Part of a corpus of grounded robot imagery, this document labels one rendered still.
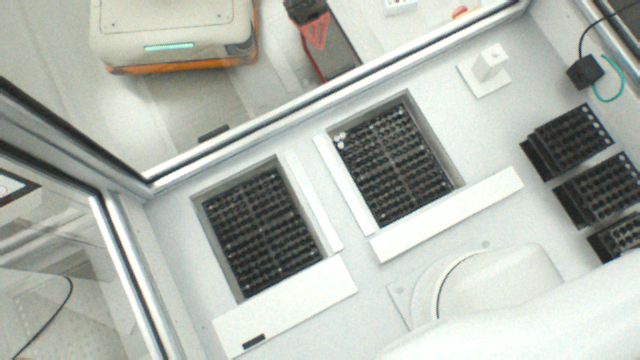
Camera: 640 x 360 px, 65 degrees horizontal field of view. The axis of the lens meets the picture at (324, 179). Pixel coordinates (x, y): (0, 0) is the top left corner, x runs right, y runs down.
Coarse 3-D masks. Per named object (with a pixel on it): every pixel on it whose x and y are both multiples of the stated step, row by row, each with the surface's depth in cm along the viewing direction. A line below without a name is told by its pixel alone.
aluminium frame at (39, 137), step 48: (528, 0) 105; (576, 0) 97; (432, 48) 105; (624, 48) 92; (0, 96) 56; (336, 96) 102; (0, 144) 62; (48, 144) 68; (240, 144) 100; (96, 192) 86; (144, 192) 98; (144, 288) 84
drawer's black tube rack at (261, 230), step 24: (264, 192) 107; (288, 192) 107; (216, 216) 106; (240, 216) 109; (264, 216) 106; (288, 216) 105; (240, 240) 104; (264, 240) 104; (288, 240) 107; (312, 240) 104; (240, 264) 106; (264, 264) 106; (288, 264) 103; (312, 264) 106; (264, 288) 105
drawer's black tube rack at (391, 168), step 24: (384, 120) 110; (408, 120) 113; (360, 144) 112; (384, 144) 112; (408, 144) 109; (360, 168) 108; (384, 168) 108; (408, 168) 110; (432, 168) 107; (360, 192) 109; (384, 192) 107; (408, 192) 106; (432, 192) 106; (384, 216) 105
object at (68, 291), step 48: (0, 192) 57; (48, 192) 69; (0, 240) 52; (48, 240) 62; (96, 240) 77; (0, 288) 48; (48, 288) 57; (96, 288) 69; (0, 336) 45; (48, 336) 52; (96, 336) 62; (144, 336) 76
